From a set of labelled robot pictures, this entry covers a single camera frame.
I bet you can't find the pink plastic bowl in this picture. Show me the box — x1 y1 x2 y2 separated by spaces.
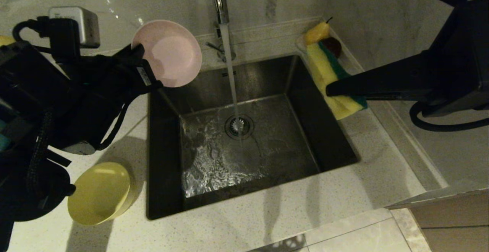
131 20 202 88

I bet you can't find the green and yellow sponge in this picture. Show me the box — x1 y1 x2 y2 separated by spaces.
306 41 368 120

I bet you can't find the stainless steel sink basin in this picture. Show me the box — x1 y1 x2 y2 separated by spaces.
146 54 359 220

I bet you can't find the small white dish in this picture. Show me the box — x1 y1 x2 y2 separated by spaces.
296 34 363 73

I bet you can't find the dark red apple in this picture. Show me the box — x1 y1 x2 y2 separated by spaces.
325 37 342 58

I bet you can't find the yellow pear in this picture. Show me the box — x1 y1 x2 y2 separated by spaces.
304 18 332 46

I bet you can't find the running water stream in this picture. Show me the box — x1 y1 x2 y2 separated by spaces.
221 23 243 130

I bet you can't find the yellow plastic bowl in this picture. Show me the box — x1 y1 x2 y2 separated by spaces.
68 162 132 226

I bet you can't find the round metal drain strainer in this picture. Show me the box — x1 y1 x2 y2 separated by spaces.
225 114 255 141

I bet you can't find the wood tone cabinet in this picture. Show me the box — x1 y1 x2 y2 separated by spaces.
409 193 489 252

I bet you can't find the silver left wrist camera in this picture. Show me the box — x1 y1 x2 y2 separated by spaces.
48 6 100 49

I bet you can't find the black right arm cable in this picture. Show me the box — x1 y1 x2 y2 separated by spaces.
410 101 489 132

